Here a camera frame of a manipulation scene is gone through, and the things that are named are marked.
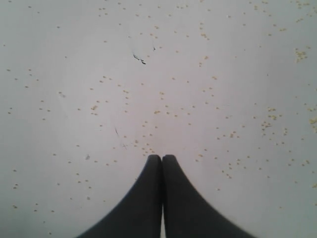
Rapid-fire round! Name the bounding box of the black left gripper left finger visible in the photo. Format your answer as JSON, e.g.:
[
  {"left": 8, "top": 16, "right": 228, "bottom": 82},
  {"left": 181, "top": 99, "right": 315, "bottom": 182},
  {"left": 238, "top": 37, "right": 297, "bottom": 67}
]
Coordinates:
[{"left": 79, "top": 155, "right": 162, "bottom": 238}]

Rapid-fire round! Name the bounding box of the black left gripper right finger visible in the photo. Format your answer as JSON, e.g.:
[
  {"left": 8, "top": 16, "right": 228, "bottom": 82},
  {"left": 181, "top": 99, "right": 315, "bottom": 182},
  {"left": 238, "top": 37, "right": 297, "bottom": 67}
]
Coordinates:
[{"left": 162, "top": 155, "right": 253, "bottom": 238}]

